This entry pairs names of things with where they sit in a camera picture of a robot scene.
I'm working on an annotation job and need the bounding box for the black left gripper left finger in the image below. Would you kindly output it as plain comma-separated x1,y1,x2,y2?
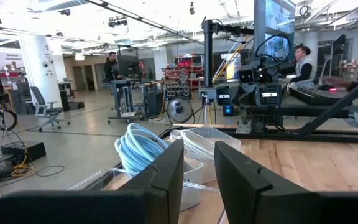
118,139,185,224

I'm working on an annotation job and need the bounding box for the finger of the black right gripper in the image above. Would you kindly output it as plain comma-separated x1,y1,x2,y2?
249,84,260,106
239,84,250,106

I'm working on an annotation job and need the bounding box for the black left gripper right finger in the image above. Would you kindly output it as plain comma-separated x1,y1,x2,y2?
214,141,319,224

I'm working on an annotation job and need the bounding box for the light blue HDMI cable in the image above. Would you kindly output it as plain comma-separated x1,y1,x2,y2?
126,123,170,156
114,130,167,174

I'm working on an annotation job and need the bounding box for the white HDMI cable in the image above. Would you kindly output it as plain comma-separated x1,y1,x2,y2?
170,129,216,162

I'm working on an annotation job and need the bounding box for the black flat device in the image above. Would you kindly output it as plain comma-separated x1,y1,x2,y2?
289,85,344,106

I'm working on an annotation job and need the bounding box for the person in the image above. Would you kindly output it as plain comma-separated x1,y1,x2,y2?
290,45,318,90
103,51,122,82

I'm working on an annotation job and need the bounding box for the clear plastic bin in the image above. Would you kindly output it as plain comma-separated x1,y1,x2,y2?
66,167,220,194

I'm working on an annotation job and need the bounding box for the person's hand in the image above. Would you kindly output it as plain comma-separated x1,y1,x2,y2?
321,76,352,91

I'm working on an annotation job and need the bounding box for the red parts shelf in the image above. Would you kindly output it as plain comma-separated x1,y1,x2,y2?
163,54,205,100

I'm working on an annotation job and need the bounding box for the black floor fan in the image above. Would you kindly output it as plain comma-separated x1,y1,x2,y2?
165,95,195,125

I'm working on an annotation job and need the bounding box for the black computer tower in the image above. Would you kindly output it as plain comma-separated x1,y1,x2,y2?
146,90,165,118

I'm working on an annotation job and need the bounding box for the black rolling desk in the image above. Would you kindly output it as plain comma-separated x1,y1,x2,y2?
106,79,166,124

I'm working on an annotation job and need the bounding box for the dark desk monitor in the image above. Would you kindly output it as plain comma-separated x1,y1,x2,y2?
116,54,139,78

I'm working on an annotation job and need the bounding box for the black floor box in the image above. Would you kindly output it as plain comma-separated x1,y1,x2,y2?
1,141,47,163

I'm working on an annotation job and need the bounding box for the grey office chair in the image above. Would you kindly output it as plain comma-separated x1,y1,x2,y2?
29,86,71,132

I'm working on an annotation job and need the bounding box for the white round pillar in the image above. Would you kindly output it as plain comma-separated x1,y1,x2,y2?
19,33,63,110

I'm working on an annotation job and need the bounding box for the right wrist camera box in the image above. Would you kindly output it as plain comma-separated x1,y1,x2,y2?
237,67,257,85

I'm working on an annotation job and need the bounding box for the frosted plastic bin with handle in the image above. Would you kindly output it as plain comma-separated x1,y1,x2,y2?
169,126,242,184

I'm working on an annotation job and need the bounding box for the black camera mast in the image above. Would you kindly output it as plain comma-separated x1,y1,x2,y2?
201,18,254,90

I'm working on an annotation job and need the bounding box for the large wall screen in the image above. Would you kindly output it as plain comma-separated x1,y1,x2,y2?
253,0,296,63

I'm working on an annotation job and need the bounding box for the yellow floor cable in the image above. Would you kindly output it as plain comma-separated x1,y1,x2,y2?
10,154,35,179

